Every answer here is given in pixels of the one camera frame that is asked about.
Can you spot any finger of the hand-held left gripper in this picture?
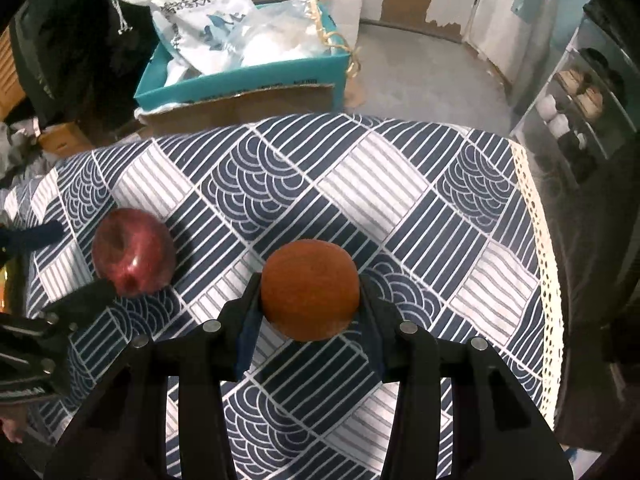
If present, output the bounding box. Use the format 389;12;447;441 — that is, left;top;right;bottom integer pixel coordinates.
0;279;118;341
0;224;67;253

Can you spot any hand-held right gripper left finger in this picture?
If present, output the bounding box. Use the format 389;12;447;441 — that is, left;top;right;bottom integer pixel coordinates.
44;271;263;480

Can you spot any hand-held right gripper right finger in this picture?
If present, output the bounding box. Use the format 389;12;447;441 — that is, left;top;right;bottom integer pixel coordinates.
357;272;573;480

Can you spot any large red apple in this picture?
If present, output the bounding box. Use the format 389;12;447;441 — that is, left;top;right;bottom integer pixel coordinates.
92;208;177;297

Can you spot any round orange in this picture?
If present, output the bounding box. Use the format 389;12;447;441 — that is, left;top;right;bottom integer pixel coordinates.
261;240;361;342

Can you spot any person's left hand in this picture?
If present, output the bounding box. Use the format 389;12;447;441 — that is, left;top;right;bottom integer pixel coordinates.
0;402;31;443

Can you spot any grey cloth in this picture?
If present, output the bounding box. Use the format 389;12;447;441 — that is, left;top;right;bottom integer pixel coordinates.
0;119;43;186

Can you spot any small brown cardboard box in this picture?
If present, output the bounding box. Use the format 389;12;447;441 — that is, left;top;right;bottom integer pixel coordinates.
39;121;97;157

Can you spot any blue white patterned tablecloth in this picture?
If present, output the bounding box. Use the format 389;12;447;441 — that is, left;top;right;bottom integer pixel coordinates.
0;112;566;480

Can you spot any wooden louvered door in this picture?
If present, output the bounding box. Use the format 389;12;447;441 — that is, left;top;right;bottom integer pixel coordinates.
0;25;26;121

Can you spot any dark hanging jacket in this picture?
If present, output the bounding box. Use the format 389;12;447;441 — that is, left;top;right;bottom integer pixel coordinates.
10;0;156;131

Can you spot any brown cardboard flap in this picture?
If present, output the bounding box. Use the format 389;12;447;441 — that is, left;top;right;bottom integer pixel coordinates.
137;82;336;138

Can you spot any teal cardboard box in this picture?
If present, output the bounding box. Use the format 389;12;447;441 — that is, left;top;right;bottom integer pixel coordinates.
134;0;351;111

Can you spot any white shoe rack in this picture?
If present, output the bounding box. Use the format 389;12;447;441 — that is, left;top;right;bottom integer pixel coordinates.
510;10;640;186

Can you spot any white printed bag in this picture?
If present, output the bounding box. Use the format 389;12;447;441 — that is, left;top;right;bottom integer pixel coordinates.
96;0;258;73

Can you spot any clear plastic bag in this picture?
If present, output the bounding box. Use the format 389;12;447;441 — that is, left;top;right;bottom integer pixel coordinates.
200;0;331;76

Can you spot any beige shoe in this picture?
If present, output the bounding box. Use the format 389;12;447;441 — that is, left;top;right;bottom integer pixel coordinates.
554;69;586;93
575;85;605;120

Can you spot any yellow packing strap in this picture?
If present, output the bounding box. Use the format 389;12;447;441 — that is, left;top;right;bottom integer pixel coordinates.
320;27;361;78

